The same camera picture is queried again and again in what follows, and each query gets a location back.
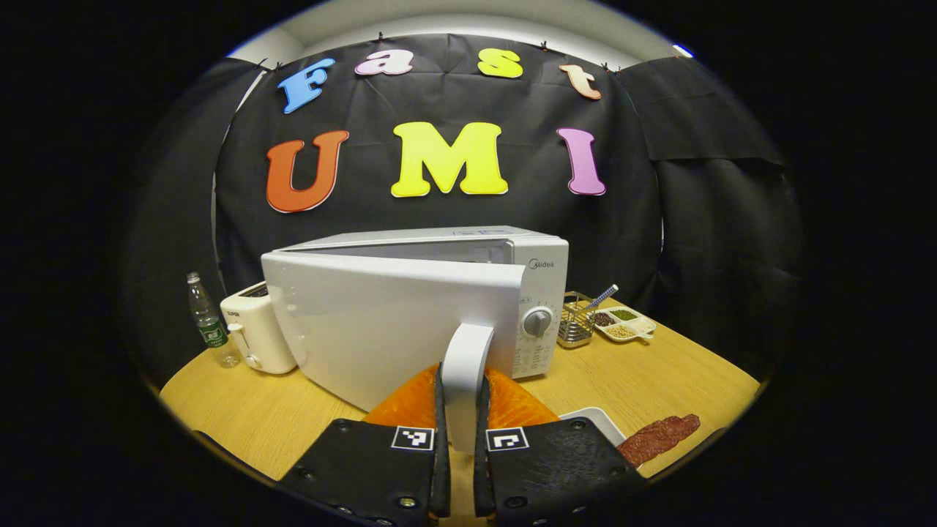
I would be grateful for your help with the brown meat strip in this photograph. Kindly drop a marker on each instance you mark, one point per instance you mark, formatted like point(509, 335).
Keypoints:
point(659, 438)

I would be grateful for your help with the white toaster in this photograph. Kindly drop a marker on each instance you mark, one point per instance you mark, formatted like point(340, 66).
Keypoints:
point(256, 329)

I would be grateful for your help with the white microwave oven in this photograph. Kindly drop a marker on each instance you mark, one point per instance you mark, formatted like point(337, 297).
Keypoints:
point(381, 322)

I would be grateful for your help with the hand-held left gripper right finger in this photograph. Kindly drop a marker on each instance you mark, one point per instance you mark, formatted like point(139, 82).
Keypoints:
point(481, 476)

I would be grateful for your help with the ceiling light panel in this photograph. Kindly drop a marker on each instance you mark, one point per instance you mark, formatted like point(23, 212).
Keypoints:
point(683, 50)

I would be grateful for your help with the white divided grain dish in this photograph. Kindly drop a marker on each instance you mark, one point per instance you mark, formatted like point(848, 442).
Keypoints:
point(622, 323)

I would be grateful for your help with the clear plastic water bottle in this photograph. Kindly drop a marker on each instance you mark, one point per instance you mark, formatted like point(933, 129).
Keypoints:
point(211, 329)

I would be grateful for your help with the black backdrop cloth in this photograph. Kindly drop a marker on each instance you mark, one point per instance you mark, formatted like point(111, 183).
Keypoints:
point(512, 212)

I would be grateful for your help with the small white rectangular dish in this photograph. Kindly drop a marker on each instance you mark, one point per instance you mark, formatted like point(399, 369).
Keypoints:
point(594, 421)

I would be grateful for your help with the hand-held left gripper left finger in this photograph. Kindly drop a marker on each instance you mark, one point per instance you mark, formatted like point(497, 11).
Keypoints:
point(441, 483)

